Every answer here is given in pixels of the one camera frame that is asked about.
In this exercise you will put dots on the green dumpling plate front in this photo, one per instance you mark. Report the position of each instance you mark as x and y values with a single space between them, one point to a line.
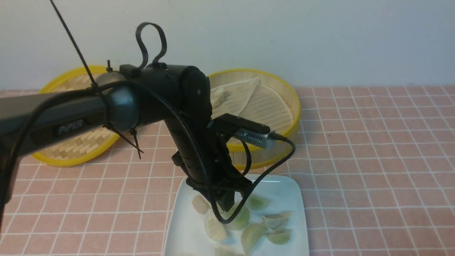
251 236

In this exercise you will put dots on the pale dumpling plate right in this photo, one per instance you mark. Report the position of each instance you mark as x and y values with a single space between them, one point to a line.
277 221

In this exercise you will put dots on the yellow-rimmed bamboo steamer lid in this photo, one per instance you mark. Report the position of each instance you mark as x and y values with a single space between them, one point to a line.
79 149

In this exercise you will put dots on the yellow-rimmed bamboo steamer basket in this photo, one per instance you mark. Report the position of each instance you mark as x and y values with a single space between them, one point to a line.
274 103

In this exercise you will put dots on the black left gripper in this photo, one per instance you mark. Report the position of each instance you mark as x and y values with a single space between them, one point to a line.
211 170

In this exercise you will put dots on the green dumpling on plate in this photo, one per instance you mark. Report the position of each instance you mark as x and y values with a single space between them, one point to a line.
241 221

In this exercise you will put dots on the green dumpling plate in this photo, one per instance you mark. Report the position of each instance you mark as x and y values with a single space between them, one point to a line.
251 236
279 237

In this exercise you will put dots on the green dumpling plate right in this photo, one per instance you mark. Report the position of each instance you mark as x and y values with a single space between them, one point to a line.
279 237

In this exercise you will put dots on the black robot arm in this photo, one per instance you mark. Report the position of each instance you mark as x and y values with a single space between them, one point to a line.
123 101

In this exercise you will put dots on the pale green dumpling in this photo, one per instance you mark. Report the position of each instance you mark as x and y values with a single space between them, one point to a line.
257 203

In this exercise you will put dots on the white dumpling on plate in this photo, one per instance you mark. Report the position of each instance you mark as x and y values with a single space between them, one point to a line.
215 230

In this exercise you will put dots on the white square plate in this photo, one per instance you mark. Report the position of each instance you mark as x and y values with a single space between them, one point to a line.
187 236

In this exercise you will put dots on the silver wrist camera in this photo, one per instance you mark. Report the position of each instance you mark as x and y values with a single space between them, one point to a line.
249 133

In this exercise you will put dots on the beige dumpling plate left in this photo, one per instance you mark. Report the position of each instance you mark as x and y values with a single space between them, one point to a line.
200 204

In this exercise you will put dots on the black zip tie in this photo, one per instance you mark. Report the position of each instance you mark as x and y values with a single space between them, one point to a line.
76 46

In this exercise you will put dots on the pink checkered tablecloth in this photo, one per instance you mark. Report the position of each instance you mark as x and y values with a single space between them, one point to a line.
375 167

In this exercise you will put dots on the white steamer liner cloth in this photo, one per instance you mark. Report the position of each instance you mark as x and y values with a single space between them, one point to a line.
233 97

